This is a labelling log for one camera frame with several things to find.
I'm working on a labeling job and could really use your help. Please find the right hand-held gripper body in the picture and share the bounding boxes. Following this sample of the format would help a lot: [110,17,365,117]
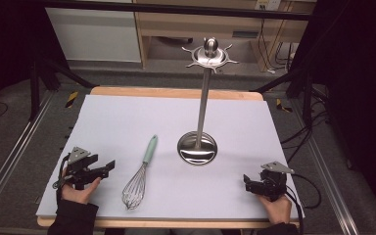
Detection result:
[250,161,296,203]

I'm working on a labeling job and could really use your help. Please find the white cabinet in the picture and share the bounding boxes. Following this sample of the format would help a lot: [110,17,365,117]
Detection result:
[44,7,143,64]

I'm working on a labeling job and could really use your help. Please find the yellow black hazard tape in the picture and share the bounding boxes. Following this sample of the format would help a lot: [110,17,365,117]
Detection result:
[275,98,294,114]
[65,90,79,109]

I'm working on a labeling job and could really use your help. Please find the black hanging cables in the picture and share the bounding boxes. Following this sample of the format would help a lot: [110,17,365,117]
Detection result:
[257,18,297,74]

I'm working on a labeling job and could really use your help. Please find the black floor cables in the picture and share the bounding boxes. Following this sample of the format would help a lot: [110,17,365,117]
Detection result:
[279,110,330,165]

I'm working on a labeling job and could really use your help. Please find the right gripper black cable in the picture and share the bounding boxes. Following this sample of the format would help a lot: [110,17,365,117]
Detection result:
[284,172,323,235]

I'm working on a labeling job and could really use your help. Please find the person's right hand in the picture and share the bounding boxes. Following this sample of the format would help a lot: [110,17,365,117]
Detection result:
[258,193,294,225]

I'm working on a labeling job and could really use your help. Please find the steel utensil rack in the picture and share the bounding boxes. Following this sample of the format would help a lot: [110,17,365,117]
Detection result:
[176,36,240,166]

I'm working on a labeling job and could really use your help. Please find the metal floor rail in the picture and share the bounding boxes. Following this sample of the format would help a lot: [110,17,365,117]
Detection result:
[289,97,360,235]
[0,90,56,227]

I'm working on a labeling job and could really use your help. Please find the white table mat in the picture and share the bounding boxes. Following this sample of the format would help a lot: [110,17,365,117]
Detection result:
[35,94,306,220]

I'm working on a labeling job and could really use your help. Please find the black horizontal frame bar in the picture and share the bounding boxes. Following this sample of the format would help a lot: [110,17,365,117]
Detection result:
[40,0,311,22]

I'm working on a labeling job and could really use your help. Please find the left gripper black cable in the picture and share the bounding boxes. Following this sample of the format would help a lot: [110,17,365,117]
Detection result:
[55,154,71,210]

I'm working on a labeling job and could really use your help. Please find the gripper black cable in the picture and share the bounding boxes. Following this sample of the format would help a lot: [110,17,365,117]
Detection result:
[55,154,71,210]
[284,172,323,235]

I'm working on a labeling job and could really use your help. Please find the black metal stand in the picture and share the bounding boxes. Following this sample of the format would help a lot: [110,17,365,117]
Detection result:
[28,58,96,122]
[249,69,328,127]

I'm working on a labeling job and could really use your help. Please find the wooden table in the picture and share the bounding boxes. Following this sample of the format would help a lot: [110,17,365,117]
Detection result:
[36,85,302,230]

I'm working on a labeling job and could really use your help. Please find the black curtain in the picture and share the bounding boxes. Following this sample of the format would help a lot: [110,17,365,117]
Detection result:
[0,0,62,126]
[292,0,376,228]

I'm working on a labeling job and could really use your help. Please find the person's left hand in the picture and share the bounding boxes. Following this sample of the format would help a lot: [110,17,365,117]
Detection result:
[60,167,103,206]

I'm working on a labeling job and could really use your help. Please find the wooden desk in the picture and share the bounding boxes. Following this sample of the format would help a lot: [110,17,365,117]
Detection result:
[132,0,318,72]

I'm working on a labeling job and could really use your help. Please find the green-handled wire whisk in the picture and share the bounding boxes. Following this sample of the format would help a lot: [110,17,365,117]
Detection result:
[120,134,159,211]

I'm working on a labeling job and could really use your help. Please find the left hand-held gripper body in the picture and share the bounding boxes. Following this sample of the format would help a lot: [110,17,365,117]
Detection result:
[52,146,100,191]

